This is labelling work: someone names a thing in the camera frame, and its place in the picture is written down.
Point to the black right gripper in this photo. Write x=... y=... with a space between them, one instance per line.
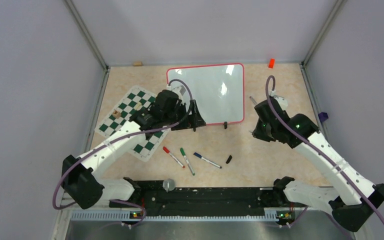
x=258 y=133

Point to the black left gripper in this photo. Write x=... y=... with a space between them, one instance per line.
x=193 y=120

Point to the pink framed whiteboard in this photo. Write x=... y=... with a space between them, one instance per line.
x=219 y=90

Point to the black marker cap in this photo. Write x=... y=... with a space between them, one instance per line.
x=229 y=159

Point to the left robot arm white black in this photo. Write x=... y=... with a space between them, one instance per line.
x=81 y=176

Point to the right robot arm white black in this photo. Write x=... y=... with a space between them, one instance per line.
x=350 y=200

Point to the purple whiteboard marker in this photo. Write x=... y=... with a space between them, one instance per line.
x=253 y=101

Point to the green whiteboard marker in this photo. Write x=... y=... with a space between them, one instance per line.
x=187 y=161

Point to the blue whiteboard marker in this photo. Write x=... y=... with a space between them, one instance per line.
x=207 y=160

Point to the red whiteboard marker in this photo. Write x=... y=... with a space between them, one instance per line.
x=175 y=158

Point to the purple toy block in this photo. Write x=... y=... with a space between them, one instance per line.
x=323 y=116

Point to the small beige wooden piece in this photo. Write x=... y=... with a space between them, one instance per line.
x=138 y=106

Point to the green white chessboard mat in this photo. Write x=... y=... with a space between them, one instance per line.
x=109 y=125

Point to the orange toy block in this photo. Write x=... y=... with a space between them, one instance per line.
x=271 y=63

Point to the clear round knob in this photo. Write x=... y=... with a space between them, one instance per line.
x=169 y=185

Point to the wooden letter tile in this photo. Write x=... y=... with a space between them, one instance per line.
x=116 y=114

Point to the wine cork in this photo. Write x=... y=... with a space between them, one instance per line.
x=137 y=64

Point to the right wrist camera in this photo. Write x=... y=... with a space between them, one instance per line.
x=282 y=102

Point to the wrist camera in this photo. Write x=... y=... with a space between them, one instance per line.
x=179 y=90
x=282 y=102

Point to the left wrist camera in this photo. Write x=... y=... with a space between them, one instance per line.
x=179 y=90

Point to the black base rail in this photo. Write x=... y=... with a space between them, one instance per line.
x=204 y=201

